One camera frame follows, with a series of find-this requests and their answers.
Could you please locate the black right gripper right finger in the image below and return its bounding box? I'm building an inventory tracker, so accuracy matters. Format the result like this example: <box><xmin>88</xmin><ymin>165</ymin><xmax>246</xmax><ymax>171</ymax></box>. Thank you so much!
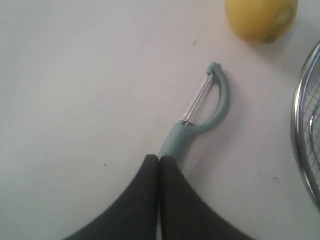
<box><xmin>160</xmin><ymin>156</ymin><xmax>251</xmax><ymax>240</ymax></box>

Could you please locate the teal handled peeler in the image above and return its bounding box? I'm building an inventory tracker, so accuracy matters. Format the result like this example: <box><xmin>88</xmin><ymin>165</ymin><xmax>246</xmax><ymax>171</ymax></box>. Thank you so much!
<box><xmin>157</xmin><ymin>62</ymin><xmax>231</xmax><ymax>163</ymax></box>

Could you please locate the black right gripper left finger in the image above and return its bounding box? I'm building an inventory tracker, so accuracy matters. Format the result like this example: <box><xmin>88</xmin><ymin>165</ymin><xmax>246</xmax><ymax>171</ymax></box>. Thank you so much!
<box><xmin>67</xmin><ymin>155</ymin><xmax>160</xmax><ymax>240</ymax></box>

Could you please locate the oval metal mesh basket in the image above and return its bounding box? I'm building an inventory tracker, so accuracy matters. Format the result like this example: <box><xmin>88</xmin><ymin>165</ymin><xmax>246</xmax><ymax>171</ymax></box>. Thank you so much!
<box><xmin>290</xmin><ymin>42</ymin><xmax>320</xmax><ymax>209</ymax></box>

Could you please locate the yellow lemon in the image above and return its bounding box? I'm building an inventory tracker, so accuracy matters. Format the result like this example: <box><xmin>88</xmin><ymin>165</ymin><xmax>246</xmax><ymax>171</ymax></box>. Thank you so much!
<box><xmin>225</xmin><ymin>0</ymin><xmax>299</xmax><ymax>44</ymax></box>

